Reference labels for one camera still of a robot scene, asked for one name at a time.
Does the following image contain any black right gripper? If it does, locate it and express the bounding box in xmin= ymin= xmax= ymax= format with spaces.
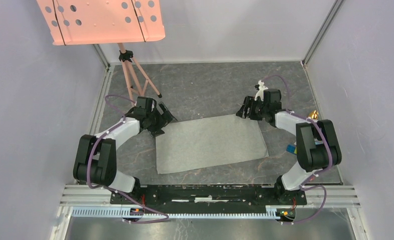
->
xmin=236 ymin=95 xmax=268 ymax=121

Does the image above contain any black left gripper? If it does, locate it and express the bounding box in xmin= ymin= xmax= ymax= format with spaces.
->
xmin=146 ymin=102 xmax=177 ymax=138

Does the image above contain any grey cloth napkin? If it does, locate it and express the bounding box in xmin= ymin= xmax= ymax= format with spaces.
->
xmin=156 ymin=114 xmax=269 ymax=174

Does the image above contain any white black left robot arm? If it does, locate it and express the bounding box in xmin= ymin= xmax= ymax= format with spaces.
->
xmin=73 ymin=96 xmax=176 ymax=204

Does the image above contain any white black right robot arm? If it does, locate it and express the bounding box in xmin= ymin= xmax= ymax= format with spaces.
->
xmin=236 ymin=89 xmax=342 ymax=204

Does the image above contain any blue toy brick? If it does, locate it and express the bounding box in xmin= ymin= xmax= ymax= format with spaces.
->
xmin=286 ymin=144 xmax=297 ymax=155

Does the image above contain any gold spoon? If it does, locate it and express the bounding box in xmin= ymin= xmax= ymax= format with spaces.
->
xmin=308 ymin=110 xmax=319 ymax=120

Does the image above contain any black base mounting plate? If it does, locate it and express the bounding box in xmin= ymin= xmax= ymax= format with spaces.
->
xmin=110 ymin=184 xmax=307 ymax=215

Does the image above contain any pink music stand tripod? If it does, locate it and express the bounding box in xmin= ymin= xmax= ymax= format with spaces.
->
xmin=37 ymin=0 xmax=166 ymax=98

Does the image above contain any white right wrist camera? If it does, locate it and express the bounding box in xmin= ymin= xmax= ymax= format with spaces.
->
xmin=254 ymin=80 xmax=269 ymax=101

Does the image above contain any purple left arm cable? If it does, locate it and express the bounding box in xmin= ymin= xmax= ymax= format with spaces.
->
xmin=86 ymin=94 xmax=170 ymax=225

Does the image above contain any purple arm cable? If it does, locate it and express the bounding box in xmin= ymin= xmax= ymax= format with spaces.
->
xmin=263 ymin=74 xmax=334 ymax=226
xmin=86 ymin=94 xmax=170 ymax=225

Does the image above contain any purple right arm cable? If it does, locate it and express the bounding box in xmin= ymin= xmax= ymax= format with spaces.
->
xmin=263 ymin=74 xmax=334 ymax=226

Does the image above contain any aluminium frame rail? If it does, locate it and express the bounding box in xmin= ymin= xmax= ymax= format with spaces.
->
xmin=60 ymin=185 xmax=360 ymax=219

